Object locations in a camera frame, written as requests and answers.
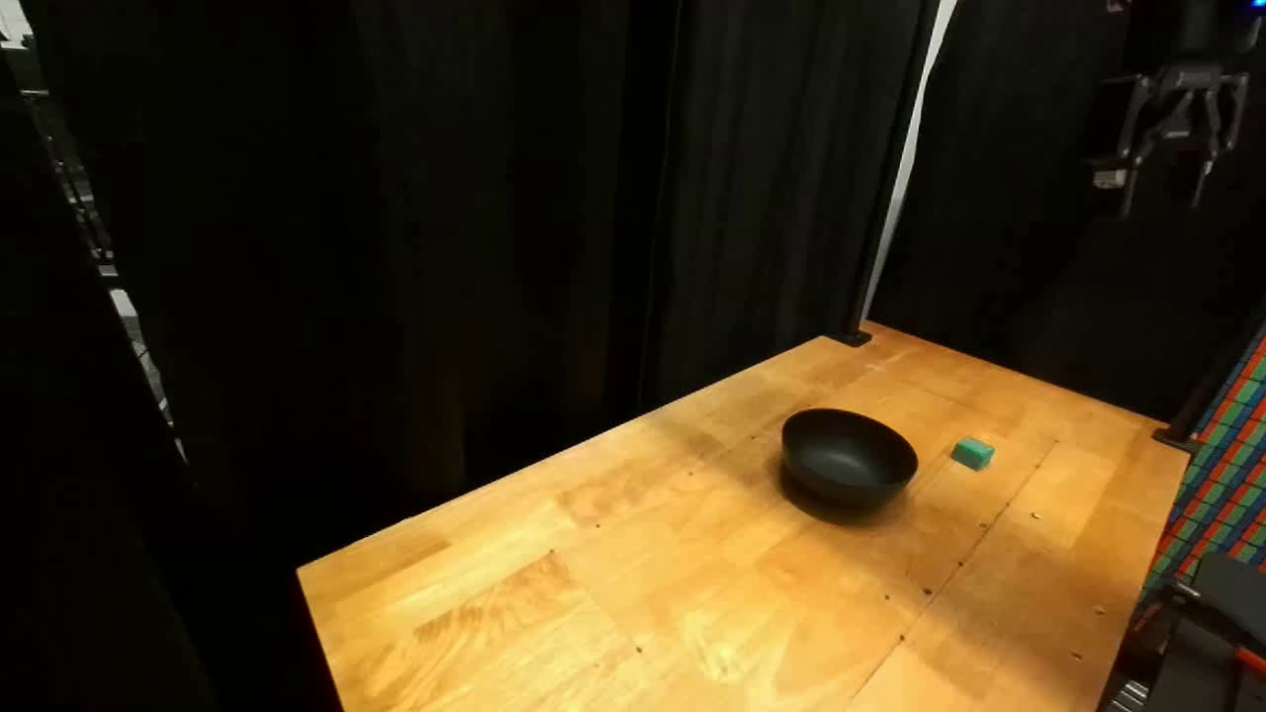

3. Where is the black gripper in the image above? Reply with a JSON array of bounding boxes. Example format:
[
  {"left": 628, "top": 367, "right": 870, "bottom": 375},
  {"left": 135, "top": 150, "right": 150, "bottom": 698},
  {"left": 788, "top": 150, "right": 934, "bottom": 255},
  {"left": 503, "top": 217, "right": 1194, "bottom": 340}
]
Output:
[{"left": 1118, "top": 0, "right": 1259, "bottom": 221}]

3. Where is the green cube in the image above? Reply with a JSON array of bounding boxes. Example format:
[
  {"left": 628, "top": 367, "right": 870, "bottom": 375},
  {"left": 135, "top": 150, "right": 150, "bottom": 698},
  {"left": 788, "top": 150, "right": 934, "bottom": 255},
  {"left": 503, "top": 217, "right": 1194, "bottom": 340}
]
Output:
[{"left": 949, "top": 435, "right": 1000, "bottom": 474}]

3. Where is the black bowl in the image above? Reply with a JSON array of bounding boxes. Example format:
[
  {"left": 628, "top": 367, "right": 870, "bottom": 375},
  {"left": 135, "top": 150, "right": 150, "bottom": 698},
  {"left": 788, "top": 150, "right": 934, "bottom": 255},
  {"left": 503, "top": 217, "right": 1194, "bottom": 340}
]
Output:
[{"left": 781, "top": 404, "right": 924, "bottom": 516}]

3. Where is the white vertical pole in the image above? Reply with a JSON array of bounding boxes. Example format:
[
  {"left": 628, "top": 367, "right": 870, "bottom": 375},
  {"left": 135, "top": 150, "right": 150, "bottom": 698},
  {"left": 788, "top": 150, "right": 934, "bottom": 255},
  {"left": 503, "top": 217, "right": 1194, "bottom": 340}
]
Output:
[{"left": 853, "top": 0, "right": 967, "bottom": 336}]

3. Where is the colourful plaid cloth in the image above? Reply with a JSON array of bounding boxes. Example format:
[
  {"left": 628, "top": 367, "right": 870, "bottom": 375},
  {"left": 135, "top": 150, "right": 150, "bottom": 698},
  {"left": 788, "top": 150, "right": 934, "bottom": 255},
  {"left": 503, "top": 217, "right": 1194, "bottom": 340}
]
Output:
[{"left": 1139, "top": 325, "right": 1266, "bottom": 601}]

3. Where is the black metal stand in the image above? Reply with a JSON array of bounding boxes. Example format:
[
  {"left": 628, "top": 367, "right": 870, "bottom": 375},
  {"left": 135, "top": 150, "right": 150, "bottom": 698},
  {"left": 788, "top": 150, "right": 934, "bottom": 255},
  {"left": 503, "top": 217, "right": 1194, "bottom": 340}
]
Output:
[{"left": 1102, "top": 551, "right": 1266, "bottom": 712}]

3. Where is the black curtain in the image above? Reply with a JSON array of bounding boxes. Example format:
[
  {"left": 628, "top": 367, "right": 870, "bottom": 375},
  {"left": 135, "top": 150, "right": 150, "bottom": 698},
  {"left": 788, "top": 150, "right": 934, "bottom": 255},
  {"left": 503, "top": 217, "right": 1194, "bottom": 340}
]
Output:
[{"left": 0, "top": 0, "right": 1266, "bottom": 712}]

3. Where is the black pole with white marks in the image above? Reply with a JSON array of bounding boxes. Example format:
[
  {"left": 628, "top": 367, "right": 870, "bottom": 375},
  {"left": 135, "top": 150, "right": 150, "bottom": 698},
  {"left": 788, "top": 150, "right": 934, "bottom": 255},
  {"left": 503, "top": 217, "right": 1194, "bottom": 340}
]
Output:
[{"left": 0, "top": 0, "right": 195, "bottom": 466}]

